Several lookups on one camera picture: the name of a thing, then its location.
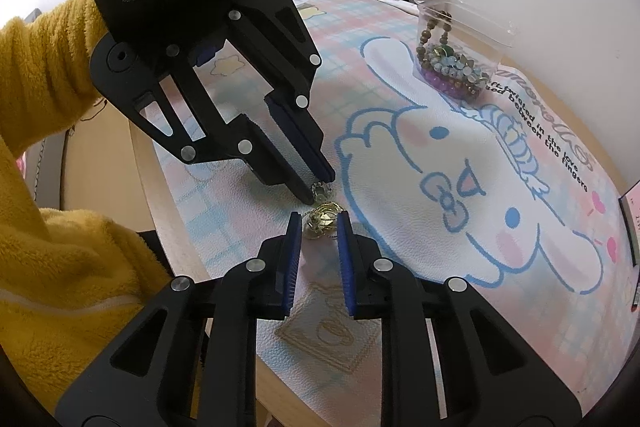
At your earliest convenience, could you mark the gold flower ring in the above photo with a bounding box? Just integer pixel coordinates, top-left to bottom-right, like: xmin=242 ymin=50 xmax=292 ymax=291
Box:
xmin=304 ymin=200 xmax=344 ymax=242

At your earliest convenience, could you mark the grey white bead bracelet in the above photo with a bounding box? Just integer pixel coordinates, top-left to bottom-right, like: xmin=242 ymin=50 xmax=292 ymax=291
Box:
xmin=426 ymin=45 xmax=490 ymax=80

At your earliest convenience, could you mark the purple bead bracelet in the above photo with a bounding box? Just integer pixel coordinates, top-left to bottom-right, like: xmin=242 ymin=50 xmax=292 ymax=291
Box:
xmin=422 ymin=66 xmax=482 ymax=101

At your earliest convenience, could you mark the clear plastic container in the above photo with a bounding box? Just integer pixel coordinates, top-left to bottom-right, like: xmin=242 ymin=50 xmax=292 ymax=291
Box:
xmin=416 ymin=0 xmax=516 ymax=102

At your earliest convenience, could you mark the olive tiger-eye bead bracelet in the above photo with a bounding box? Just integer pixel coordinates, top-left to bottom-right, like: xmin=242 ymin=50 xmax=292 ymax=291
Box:
xmin=415 ymin=10 xmax=454 ymax=68

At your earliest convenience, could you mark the yellow fleece sleeve forearm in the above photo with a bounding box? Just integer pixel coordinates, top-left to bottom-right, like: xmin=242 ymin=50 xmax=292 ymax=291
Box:
xmin=0 ymin=0 xmax=174 ymax=415

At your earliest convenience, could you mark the pastel cartoon dog desk mat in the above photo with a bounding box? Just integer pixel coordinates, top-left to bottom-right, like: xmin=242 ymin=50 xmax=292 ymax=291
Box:
xmin=154 ymin=0 xmax=638 ymax=426

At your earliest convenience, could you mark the pink desk calendar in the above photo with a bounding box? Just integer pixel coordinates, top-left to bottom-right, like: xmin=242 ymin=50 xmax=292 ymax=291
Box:
xmin=618 ymin=180 xmax=640 ymax=313

